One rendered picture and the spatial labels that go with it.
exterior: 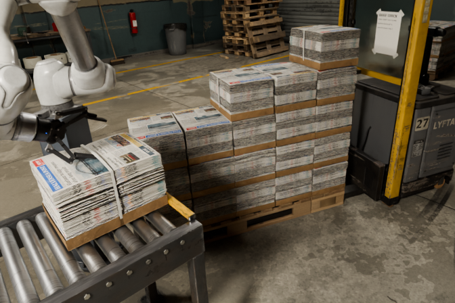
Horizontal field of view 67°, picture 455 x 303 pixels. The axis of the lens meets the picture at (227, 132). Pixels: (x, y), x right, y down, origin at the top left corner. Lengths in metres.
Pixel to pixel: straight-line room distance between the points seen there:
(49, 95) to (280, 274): 1.60
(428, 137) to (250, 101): 1.41
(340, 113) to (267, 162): 0.60
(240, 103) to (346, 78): 0.73
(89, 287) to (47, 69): 1.13
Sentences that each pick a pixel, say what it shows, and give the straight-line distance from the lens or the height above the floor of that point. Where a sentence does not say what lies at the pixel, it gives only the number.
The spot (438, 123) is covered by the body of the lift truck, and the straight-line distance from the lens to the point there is 2.84.
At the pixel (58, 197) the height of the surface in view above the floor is 1.01.
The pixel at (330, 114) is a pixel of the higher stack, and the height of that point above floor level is 0.76.
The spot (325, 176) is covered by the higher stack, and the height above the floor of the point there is 0.29.
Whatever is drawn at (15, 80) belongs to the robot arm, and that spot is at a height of 1.38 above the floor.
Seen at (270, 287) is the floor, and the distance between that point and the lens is 2.12.
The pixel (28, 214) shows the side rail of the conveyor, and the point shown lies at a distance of 1.55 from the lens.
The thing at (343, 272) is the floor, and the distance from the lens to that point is 2.26.
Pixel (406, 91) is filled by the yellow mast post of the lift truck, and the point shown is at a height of 0.90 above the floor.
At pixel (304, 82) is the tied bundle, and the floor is 1.00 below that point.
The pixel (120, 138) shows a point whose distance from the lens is 1.42.
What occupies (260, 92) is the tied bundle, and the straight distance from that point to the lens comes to 2.04.
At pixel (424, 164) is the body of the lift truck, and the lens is 2.93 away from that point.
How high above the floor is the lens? 1.57
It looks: 23 degrees down
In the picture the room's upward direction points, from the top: 3 degrees counter-clockwise
